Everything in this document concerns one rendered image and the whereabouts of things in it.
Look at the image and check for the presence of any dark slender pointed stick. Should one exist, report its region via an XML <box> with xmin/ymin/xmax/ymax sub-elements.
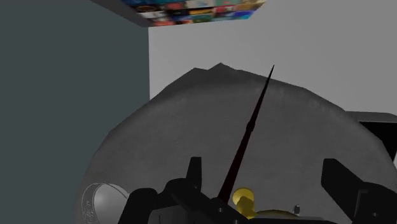
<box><xmin>218</xmin><ymin>64</ymin><xmax>275</xmax><ymax>204</ymax></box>

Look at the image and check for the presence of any grey rounded upholstered seat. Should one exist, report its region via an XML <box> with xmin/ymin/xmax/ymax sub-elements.
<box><xmin>73</xmin><ymin>62</ymin><xmax>394</xmax><ymax>224</ymax></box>

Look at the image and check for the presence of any yellow knobbed object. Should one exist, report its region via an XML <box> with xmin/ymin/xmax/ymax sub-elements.
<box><xmin>232</xmin><ymin>187</ymin><xmax>299</xmax><ymax>220</ymax></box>

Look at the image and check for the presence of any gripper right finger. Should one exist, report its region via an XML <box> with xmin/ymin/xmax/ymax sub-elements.
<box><xmin>321</xmin><ymin>158</ymin><xmax>397</xmax><ymax>224</ymax></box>

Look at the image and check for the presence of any black box-shaped furniture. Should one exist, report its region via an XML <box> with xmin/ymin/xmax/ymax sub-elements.
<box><xmin>345</xmin><ymin>110</ymin><xmax>397</xmax><ymax>171</ymax></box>

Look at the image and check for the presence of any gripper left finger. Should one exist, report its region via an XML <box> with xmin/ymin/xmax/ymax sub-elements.
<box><xmin>118</xmin><ymin>156</ymin><xmax>249</xmax><ymax>224</ymax></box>

